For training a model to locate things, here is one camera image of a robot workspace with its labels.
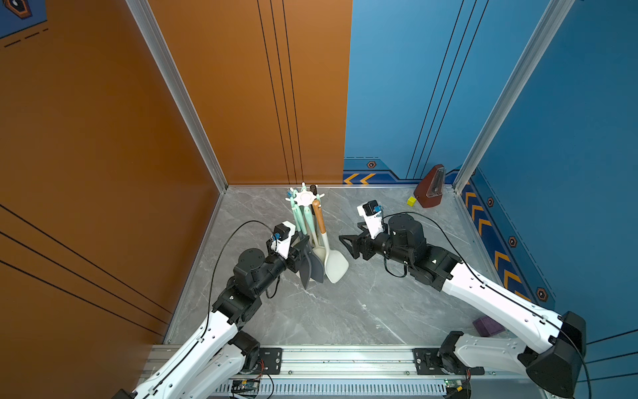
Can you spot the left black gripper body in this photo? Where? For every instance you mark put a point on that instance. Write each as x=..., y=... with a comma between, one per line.
x=296, y=254

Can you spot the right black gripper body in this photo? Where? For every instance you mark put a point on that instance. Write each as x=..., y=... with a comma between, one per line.
x=372, y=247

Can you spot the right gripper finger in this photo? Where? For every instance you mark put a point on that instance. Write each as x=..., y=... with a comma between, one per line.
x=352, y=244
x=361, y=227

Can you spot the wooden handle white spatula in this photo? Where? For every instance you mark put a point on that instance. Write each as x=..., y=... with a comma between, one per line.
x=335, y=263

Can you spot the white utensil rack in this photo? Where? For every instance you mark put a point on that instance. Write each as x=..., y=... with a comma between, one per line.
x=302, y=197

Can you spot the mint handle white spatula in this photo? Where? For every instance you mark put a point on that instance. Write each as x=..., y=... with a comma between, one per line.
x=318, y=250

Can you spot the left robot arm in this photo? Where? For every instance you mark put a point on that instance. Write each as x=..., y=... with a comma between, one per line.
x=219, y=349

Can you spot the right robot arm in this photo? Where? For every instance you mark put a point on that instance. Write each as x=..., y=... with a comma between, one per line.
x=547, y=347

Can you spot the dark red metronome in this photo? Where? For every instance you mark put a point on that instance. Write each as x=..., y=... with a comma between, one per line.
x=429, y=192

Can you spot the left green circuit board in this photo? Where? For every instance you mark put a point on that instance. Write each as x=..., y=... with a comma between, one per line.
x=249, y=387

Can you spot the green circuit board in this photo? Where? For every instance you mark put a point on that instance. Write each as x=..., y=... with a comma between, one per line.
x=249, y=387
x=458, y=389

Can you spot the purple flat block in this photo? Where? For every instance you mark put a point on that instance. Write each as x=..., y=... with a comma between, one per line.
x=487, y=327

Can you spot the right green circuit board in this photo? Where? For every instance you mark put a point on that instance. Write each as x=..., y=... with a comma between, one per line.
x=458, y=389

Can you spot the mint handle grey turner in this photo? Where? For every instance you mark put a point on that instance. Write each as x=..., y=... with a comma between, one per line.
x=305, y=268

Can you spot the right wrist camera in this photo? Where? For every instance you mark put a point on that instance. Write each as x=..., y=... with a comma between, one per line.
x=372, y=213

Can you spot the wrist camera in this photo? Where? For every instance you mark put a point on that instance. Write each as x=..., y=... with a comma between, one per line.
x=372, y=213
x=282, y=238

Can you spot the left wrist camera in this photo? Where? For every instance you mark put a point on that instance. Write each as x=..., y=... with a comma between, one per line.
x=282, y=238

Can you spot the mint handle grey spatula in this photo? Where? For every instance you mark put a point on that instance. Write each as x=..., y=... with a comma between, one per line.
x=317, y=266

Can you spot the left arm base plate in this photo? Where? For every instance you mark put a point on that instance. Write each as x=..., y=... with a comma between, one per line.
x=264, y=360

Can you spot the aluminium front rail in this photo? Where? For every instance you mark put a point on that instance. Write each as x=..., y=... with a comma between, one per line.
x=383, y=361

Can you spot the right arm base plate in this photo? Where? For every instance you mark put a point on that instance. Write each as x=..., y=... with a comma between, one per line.
x=438, y=361

